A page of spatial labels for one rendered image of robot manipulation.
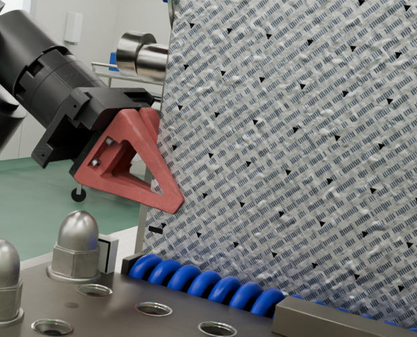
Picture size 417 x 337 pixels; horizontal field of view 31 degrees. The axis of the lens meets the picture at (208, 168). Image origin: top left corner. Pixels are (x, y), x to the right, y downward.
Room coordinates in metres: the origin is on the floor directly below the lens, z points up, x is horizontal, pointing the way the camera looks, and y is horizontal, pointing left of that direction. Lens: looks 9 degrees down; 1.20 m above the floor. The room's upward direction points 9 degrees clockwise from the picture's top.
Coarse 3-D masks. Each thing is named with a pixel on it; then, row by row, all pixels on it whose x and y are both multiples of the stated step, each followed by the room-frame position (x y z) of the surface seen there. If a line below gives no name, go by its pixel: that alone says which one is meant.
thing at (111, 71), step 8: (112, 56) 5.53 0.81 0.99; (96, 64) 4.98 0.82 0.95; (104, 64) 4.98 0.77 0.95; (112, 64) 5.53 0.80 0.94; (96, 72) 5.04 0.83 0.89; (104, 72) 5.17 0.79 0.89; (112, 72) 5.31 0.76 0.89; (128, 80) 5.03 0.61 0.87; (136, 80) 5.03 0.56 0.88; (136, 160) 5.48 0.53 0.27; (136, 168) 5.20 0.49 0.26; (144, 168) 5.25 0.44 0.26; (136, 176) 5.03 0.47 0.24; (72, 192) 5.05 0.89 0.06; (80, 192) 5.04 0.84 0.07; (80, 200) 5.05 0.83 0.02
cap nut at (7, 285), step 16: (0, 240) 0.40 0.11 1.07; (0, 256) 0.40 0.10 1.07; (16, 256) 0.40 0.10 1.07; (0, 272) 0.39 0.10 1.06; (16, 272) 0.40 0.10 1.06; (0, 288) 0.39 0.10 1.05; (16, 288) 0.40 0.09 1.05; (0, 304) 0.39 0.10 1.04; (16, 304) 0.40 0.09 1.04; (0, 320) 0.39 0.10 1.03; (16, 320) 0.40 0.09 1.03
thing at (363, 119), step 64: (192, 64) 0.54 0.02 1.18; (256, 64) 0.52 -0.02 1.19; (320, 64) 0.51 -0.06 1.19; (384, 64) 0.49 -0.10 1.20; (192, 128) 0.54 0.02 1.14; (256, 128) 0.52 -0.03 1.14; (320, 128) 0.50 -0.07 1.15; (384, 128) 0.49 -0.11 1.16; (192, 192) 0.54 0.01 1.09; (256, 192) 0.52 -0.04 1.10; (320, 192) 0.50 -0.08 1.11; (384, 192) 0.48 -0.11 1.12; (192, 256) 0.53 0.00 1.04; (256, 256) 0.52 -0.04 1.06; (320, 256) 0.50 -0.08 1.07; (384, 256) 0.48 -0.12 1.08; (384, 320) 0.48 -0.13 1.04
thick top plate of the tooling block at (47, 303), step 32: (32, 288) 0.46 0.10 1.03; (64, 288) 0.47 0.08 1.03; (96, 288) 0.48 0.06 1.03; (128, 288) 0.49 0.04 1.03; (160, 288) 0.49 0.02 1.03; (32, 320) 0.41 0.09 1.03; (64, 320) 0.41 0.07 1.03; (96, 320) 0.42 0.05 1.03; (128, 320) 0.43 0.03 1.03; (160, 320) 0.44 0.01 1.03; (192, 320) 0.44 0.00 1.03; (224, 320) 0.45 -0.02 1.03; (256, 320) 0.46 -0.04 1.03
